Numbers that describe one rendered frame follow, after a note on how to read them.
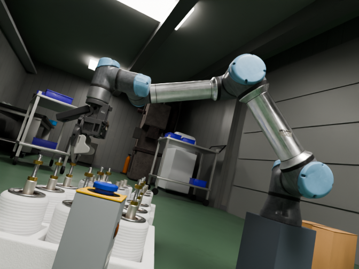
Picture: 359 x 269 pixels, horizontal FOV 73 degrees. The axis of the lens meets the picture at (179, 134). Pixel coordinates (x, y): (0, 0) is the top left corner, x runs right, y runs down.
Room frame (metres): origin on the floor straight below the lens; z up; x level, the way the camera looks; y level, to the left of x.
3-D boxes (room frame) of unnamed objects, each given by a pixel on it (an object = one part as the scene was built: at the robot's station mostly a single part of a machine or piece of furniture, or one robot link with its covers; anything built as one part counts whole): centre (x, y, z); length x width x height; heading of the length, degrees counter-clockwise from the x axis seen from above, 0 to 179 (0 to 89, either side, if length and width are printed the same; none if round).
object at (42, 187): (0.69, 0.31, 0.25); 0.08 x 0.08 x 0.01
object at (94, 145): (7.26, 2.71, 0.35); 1.01 x 0.83 x 0.70; 22
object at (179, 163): (5.32, -0.11, 0.65); 0.64 x 0.57 x 1.30; 22
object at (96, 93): (0.81, 0.30, 0.56); 0.08 x 0.08 x 0.05
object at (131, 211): (0.58, 0.06, 0.26); 0.02 x 0.02 x 0.03
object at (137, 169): (6.55, 0.70, 1.27); 1.34 x 1.14 x 2.54; 22
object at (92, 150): (0.82, 0.29, 0.38); 0.06 x 0.03 x 0.09; 85
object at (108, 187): (0.41, 0.10, 0.32); 0.04 x 0.04 x 0.02
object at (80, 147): (0.78, 0.30, 0.38); 0.06 x 0.03 x 0.09; 85
